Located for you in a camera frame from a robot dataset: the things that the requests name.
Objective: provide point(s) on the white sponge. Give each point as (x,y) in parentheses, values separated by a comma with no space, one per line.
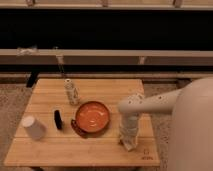
(130,143)

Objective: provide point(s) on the grey horizontal rail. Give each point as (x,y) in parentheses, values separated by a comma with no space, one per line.
(33,56)

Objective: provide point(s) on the white paper cup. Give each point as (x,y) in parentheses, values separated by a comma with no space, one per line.
(33,127)

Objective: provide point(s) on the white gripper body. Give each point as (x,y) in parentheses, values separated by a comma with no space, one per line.
(128,128)

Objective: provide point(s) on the small black object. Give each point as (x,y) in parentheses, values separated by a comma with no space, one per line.
(57,119)

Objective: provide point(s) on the orange bowl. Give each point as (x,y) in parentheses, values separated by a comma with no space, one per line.
(92,116)

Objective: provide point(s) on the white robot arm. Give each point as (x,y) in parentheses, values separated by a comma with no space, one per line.
(191,136)

